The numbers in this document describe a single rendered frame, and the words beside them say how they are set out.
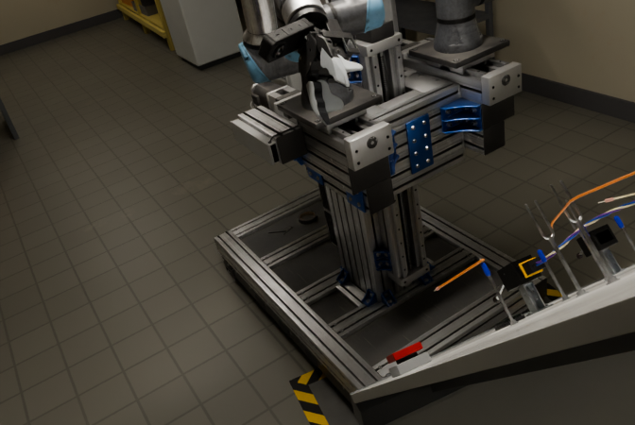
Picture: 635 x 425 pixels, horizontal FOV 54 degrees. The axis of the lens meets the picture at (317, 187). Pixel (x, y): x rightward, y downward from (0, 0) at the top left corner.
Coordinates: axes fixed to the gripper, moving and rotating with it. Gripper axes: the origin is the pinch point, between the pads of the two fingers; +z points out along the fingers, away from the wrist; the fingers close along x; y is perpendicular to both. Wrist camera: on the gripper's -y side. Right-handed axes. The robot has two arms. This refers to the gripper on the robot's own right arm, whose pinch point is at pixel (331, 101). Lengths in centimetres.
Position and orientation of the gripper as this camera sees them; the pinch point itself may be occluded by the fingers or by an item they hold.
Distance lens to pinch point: 101.7
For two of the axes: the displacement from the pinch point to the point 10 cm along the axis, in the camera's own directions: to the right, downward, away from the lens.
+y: 9.0, -0.2, 4.4
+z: 2.9, 7.8, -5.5
